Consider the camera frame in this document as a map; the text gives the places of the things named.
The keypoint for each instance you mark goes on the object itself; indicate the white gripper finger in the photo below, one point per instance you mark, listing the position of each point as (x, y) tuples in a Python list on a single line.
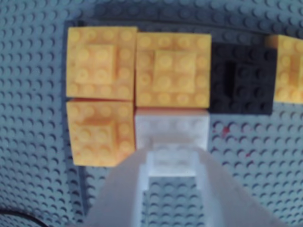
[(232, 201), (118, 194)]

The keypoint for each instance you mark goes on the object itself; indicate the black lego cube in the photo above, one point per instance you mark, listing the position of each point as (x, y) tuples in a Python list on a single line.
[(243, 78)]

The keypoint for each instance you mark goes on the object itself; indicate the yellow lego cube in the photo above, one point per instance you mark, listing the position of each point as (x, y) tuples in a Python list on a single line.
[(99, 132), (288, 71), (99, 63), (172, 71)]

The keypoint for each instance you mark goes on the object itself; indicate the white lego cube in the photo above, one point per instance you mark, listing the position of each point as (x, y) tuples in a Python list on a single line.
[(172, 125)]

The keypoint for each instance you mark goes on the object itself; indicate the grey studded lego baseplate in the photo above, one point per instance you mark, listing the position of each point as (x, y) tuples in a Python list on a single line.
[(248, 165)]

